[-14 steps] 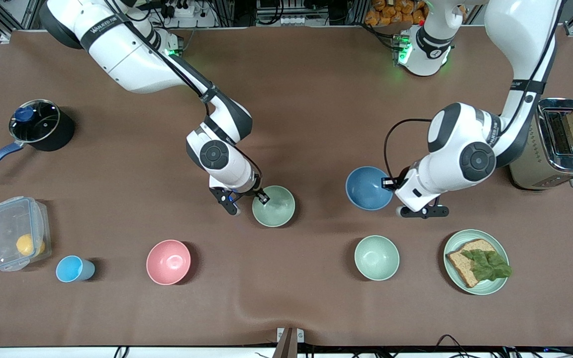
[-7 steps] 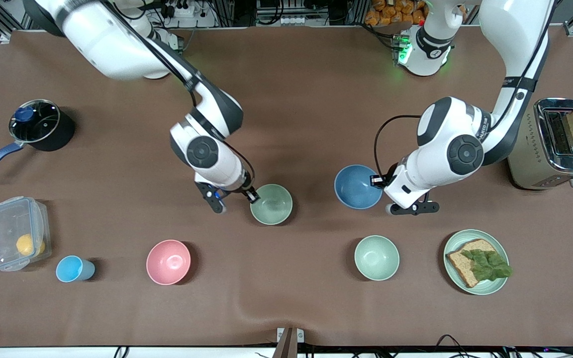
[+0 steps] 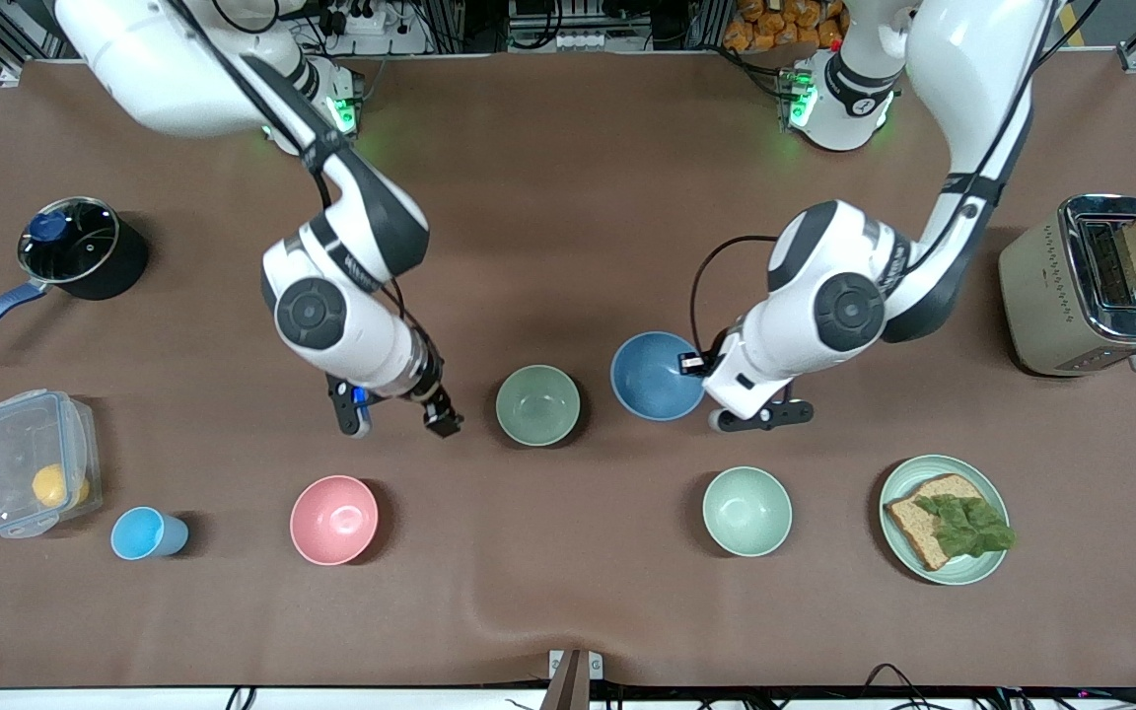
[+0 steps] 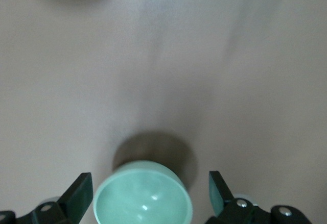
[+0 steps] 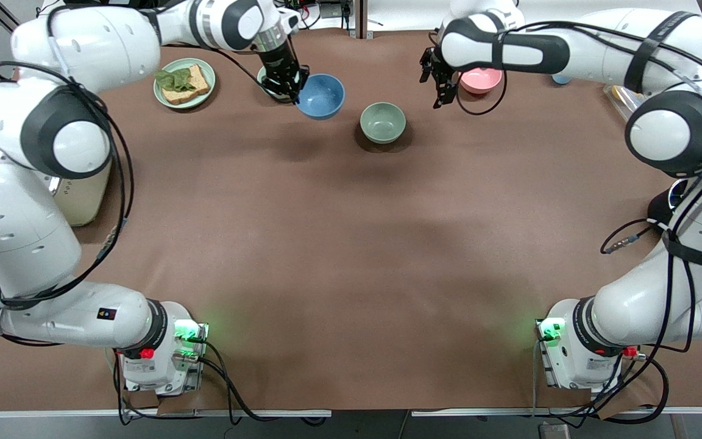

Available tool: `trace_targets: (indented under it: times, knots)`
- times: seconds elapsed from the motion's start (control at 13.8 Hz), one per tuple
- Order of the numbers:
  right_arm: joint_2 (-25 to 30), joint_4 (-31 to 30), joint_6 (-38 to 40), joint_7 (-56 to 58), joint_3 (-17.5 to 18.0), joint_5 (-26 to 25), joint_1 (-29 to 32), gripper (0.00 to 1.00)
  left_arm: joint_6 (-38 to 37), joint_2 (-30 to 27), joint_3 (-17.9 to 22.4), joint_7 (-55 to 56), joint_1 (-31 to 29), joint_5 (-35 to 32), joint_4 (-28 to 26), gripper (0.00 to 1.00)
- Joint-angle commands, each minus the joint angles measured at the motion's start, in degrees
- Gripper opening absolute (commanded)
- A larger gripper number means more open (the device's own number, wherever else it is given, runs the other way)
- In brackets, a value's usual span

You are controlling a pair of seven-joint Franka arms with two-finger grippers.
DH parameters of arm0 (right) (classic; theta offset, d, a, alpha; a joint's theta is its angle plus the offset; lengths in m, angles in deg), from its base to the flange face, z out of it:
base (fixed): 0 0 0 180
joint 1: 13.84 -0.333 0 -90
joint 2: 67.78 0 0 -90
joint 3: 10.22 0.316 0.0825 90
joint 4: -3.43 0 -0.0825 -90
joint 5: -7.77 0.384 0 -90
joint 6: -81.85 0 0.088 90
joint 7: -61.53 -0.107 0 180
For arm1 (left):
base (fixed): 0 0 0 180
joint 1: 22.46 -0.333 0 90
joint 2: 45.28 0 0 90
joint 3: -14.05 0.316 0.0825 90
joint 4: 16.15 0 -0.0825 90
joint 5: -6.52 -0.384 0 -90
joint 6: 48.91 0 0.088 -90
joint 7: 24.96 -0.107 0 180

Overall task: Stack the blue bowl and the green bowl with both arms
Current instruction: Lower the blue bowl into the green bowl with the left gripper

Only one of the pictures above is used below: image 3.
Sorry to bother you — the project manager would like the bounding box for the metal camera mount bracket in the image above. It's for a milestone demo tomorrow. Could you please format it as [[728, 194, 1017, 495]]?
[[548, 649, 604, 710]]

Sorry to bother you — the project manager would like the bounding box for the brown bread slice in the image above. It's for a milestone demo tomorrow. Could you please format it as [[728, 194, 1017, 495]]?
[[884, 473, 985, 572]]

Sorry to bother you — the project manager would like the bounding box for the pink bowl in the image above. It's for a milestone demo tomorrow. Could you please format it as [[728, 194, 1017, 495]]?
[[290, 475, 380, 567]]

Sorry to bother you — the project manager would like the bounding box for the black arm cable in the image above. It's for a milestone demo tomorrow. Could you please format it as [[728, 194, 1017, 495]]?
[[164, 0, 426, 341], [691, 0, 1067, 361]]

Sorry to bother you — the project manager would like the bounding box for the clear plastic lidded container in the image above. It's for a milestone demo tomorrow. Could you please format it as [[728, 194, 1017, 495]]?
[[0, 390, 104, 539]]

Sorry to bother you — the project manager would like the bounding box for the black pot with blue handle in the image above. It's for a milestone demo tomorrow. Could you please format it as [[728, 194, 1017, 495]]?
[[0, 195, 149, 359]]

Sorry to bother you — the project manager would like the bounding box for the blue bowl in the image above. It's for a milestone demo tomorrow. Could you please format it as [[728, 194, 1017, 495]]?
[[610, 331, 707, 422]]

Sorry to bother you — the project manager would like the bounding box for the silver toaster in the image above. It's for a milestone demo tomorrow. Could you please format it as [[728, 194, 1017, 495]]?
[[998, 193, 1136, 378]]

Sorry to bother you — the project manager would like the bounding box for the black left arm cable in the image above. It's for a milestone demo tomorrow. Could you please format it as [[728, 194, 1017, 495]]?
[[691, 0, 1067, 361]]

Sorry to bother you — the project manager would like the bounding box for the light green plate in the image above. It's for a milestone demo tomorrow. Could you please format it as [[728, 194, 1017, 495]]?
[[879, 455, 1011, 587]]

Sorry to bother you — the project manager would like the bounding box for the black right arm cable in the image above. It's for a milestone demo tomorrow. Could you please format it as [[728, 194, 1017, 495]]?
[[164, 0, 426, 341]]

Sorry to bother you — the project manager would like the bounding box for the light blue plastic cup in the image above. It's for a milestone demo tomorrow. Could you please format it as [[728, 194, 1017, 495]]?
[[110, 507, 189, 561]]

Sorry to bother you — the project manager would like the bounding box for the orange snack bag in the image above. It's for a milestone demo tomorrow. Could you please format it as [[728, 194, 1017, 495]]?
[[723, 0, 847, 52]]

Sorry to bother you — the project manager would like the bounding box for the light green bowl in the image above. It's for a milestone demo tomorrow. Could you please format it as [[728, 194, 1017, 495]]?
[[495, 365, 582, 448], [702, 466, 794, 558]]

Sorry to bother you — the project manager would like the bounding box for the yellow lemon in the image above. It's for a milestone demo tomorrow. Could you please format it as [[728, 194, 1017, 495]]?
[[32, 463, 92, 510]]

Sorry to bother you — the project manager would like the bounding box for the green lettuce leaf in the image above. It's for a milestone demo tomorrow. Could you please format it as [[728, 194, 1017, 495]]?
[[913, 493, 1018, 558]]

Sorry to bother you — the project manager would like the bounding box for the glass lid with blue knob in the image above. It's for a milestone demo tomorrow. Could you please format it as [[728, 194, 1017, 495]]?
[[18, 197, 121, 285]]

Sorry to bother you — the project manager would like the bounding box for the white power strip with plugs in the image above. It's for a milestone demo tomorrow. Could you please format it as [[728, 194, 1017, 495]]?
[[317, 0, 401, 36]]

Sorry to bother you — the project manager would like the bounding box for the brown table mat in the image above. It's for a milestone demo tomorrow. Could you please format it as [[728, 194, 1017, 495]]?
[[0, 49, 1136, 691]]

